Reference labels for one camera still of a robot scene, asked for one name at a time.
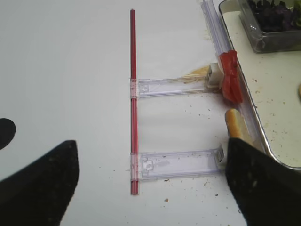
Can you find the clear plastic salad box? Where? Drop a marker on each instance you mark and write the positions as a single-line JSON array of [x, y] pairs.
[[263, 42]]

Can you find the left far clear crossbar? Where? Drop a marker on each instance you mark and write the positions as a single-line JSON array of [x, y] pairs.
[[140, 88]]

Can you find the left clear long divider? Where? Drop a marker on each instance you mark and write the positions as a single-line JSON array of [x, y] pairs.
[[221, 41]]

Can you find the white metal tray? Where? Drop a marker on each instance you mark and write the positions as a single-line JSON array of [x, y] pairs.
[[273, 80]]

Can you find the green lettuce leaves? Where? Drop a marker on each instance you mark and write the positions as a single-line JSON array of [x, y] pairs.
[[297, 13]]

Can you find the clear crossbar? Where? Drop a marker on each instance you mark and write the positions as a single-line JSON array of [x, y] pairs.
[[187, 164], [140, 88]]

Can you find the white plastic pusher block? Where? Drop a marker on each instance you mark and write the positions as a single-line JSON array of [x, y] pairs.
[[215, 76]]

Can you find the purple lettuce leaves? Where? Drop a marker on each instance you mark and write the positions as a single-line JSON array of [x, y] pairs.
[[273, 17]]

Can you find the left red rail strip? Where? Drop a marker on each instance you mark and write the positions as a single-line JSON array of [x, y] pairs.
[[134, 114]]

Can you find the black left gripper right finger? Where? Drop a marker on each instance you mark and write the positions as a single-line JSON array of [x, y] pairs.
[[266, 192]]

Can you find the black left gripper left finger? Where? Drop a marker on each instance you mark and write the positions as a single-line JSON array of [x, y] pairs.
[[39, 194]]

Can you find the left near clear crossbar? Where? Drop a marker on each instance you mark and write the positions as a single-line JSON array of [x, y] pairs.
[[187, 164]]

